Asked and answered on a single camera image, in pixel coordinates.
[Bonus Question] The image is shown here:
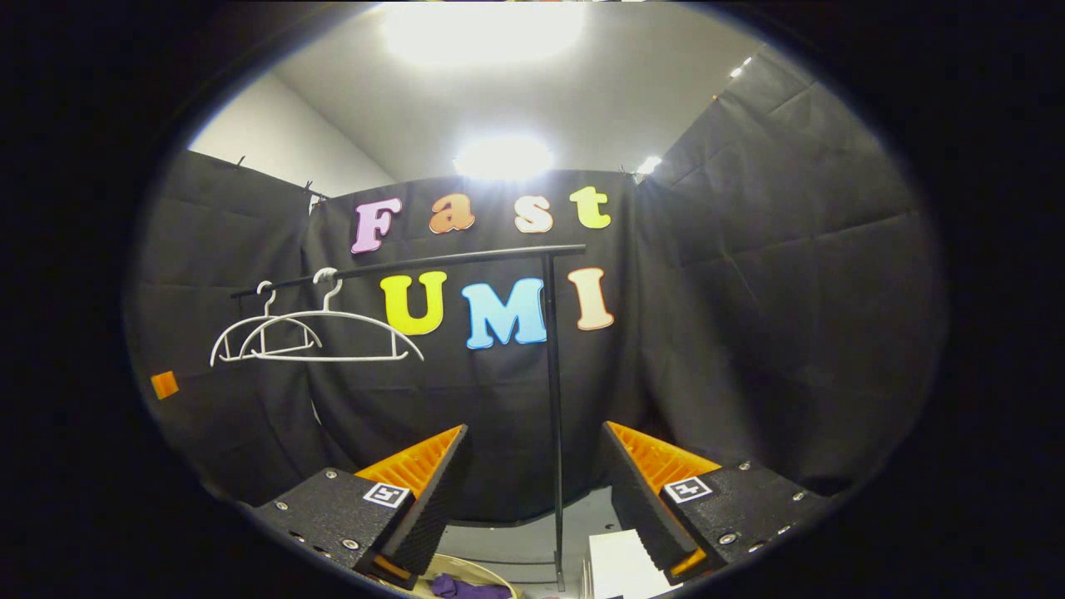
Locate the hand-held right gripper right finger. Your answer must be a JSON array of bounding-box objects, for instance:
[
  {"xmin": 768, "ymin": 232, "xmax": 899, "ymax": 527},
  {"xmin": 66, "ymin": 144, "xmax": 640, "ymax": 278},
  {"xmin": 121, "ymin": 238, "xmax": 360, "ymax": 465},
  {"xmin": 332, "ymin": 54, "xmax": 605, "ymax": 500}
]
[{"xmin": 599, "ymin": 419, "xmax": 835, "ymax": 587}]

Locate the white plastic hanger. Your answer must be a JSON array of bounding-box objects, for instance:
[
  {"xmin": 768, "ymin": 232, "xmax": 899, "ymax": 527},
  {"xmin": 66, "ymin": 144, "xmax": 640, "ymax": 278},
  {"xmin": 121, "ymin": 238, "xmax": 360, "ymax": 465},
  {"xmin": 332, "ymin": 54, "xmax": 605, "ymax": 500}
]
[
  {"xmin": 209, "ymin": 280, "xmax": 324, "ymax": 368},
  {"xmin": 240, "ymin": 267, "xmax": 426, "ymax": 364}
]

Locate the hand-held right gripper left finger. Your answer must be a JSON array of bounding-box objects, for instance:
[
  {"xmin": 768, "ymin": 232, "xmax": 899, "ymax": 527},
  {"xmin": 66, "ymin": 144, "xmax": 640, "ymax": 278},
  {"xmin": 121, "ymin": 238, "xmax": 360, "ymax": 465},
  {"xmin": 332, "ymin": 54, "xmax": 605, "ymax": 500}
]
[{"xmin": 248, "ymin": 423, "xmax": 470, "ymax": 592}]

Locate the large ceiling light panel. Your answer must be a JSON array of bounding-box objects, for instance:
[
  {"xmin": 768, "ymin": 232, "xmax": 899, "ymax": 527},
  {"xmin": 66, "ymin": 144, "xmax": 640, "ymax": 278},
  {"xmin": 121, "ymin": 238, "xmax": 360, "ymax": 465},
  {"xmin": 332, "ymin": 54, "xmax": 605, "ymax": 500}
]
[{"xmin": 381, "ymin": 2, "xmax": 585, "ymax": 68}]

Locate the black metal clothes rack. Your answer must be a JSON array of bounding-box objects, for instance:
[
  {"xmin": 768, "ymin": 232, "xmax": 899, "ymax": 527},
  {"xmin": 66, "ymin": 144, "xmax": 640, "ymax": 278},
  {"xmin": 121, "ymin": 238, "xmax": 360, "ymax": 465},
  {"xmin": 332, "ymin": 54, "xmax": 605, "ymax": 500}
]
[{"xmin": 230, "ymin": 243, "xmax": 588, "ymax": 594}]

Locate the purple ribbed jacket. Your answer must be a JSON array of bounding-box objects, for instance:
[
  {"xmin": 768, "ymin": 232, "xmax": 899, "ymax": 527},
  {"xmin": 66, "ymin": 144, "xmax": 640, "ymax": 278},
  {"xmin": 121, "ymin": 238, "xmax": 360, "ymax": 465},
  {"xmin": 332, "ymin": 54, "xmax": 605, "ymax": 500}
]
[{"xmin": 428, "ymin": 572, "xmax": 514, "ymax": 599}]

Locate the white paper stack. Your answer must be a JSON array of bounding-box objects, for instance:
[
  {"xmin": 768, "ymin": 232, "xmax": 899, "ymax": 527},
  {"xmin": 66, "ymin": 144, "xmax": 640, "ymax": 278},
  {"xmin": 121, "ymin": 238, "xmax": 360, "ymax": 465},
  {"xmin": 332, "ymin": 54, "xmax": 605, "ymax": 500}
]
[{"xmin": 582, "ymin": 527, "xmax": 685, "ymax": 599}]

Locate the black backdrop cloth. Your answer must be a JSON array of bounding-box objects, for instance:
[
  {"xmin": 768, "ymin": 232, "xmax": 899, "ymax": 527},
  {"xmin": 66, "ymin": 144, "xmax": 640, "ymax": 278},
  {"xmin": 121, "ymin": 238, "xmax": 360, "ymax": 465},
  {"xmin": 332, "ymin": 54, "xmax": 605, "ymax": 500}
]
[{"xmin": 125, "ymin": 42, "xmax": 949, "ymax": 525}]

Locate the cream round laundry hamper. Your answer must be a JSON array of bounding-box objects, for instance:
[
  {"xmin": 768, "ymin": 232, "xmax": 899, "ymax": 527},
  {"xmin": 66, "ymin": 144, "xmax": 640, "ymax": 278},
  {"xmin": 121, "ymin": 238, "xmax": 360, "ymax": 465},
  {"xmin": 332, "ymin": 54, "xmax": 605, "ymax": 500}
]
[{"xmin": 414, "ymin": 552, "xmax": 527, "ymax": 599}]

